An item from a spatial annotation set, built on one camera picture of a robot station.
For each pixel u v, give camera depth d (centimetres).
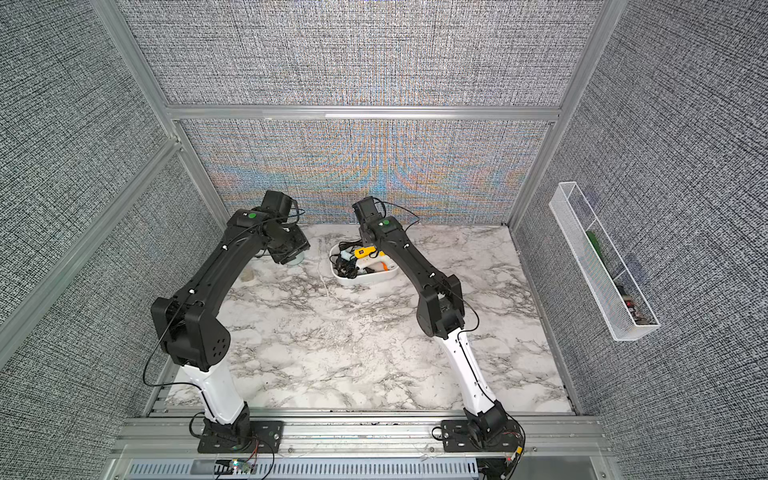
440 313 62
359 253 98
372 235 72
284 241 74
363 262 98
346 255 103
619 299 63
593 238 73
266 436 73
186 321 46
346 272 101
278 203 68
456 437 73
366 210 78
